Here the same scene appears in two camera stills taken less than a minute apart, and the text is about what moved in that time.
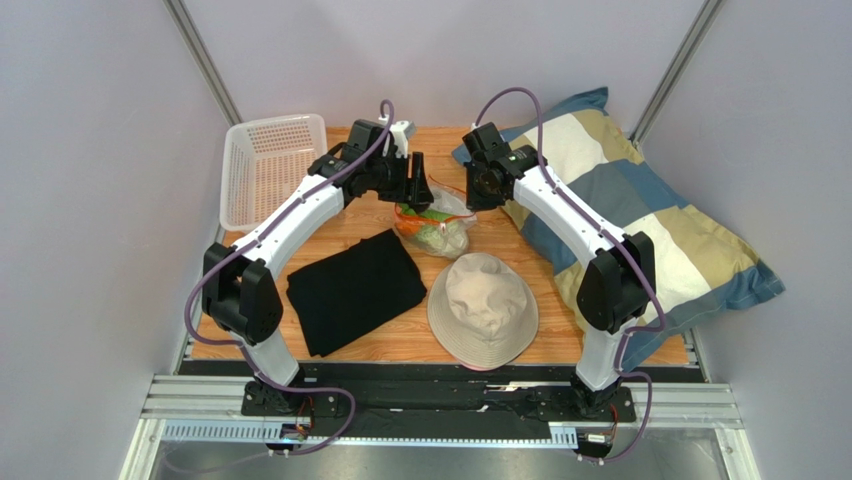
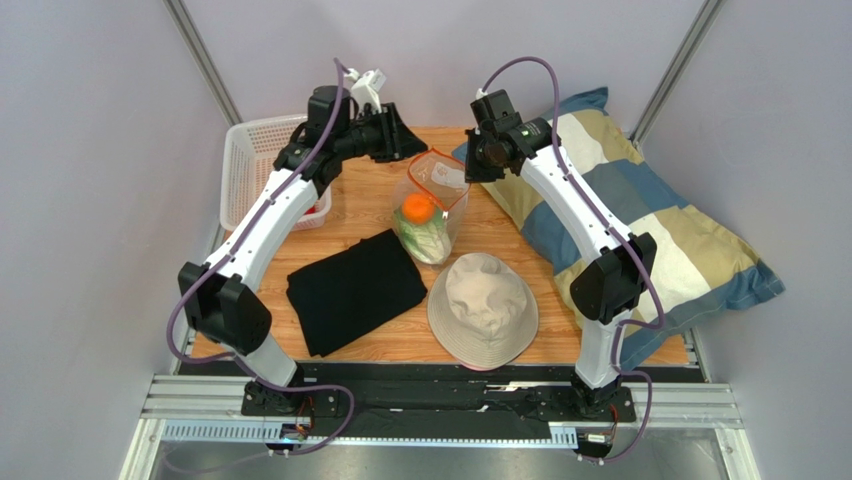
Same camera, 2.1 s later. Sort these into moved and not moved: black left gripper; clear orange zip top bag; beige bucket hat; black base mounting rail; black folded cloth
Moved: black left gripper; clear orange zip top bag
Not moved: black base mounting rail; black folded cloth; beige bucket hat
